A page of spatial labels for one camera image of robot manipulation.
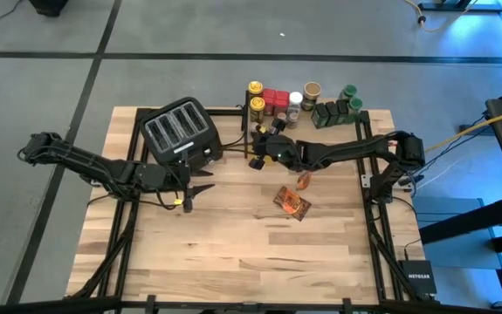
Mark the black neighbouring rig frame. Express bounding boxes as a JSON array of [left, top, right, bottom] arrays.
[[419, 194, 502, 254]]

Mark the black toaster cord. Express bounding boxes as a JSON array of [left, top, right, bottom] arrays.
[[220, 103, 251, 154]]

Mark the yellow cable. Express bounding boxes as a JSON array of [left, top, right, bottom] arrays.
[[424, 104, 502, 154]]

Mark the cream floor cable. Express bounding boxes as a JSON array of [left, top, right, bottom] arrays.
[[401, 0, 457, 34]]

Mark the black floor stand base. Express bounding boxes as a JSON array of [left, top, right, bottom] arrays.
[[416, 0, 502, 13]]

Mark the green black pepper tin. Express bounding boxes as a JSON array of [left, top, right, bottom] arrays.
[[335, 99, 351, 126], [325, 100, 340, 127], [310, 103, 331, 130]]

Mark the black metal table frame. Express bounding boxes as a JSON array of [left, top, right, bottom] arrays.
[[0, 104, 502, 314]]

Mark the yellow-lid chili crunch jar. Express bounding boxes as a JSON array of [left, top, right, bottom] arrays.
[[247, 80, 265, 98], [249, 96, 266, 125]]

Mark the black power strip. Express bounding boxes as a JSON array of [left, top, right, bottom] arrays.
[[458, 124, 492, 135]]

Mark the green-lid oregano glass jar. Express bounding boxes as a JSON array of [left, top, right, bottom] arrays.
[[347, 96, 364, 117], [338, 84, 358, 102]]

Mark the wooden shelf board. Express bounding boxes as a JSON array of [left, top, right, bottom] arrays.
[[245, 96, 359, 147]]

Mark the white-lid bagel seasoning jar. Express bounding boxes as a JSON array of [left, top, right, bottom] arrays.
[[286, 91, 304, 130]]

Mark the black box on floor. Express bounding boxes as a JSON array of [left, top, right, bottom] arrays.
[[29, 0, 71, 17]]

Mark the black toaster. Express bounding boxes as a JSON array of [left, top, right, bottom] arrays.
[[139, 96, 224, 170]]

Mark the tan-lid white-label jar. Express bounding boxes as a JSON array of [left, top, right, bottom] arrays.
[[301, 81, 323, 113]]

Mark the black Netgear router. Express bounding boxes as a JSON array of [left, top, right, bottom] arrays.
[[397, 259, 438, 296]]

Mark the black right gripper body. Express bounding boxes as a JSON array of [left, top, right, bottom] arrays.
[[252, 132, 300, 172]]

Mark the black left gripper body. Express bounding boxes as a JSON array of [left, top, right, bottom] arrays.
[[165, 150, 193, 214]]

